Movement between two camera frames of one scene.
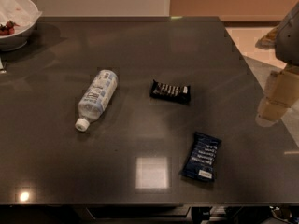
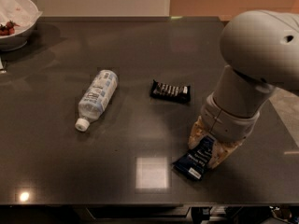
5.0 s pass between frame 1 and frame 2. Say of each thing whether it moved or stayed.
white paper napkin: stayed
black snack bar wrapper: stayed
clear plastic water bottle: stayed
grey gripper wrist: moved
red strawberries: stayed
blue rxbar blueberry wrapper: moved
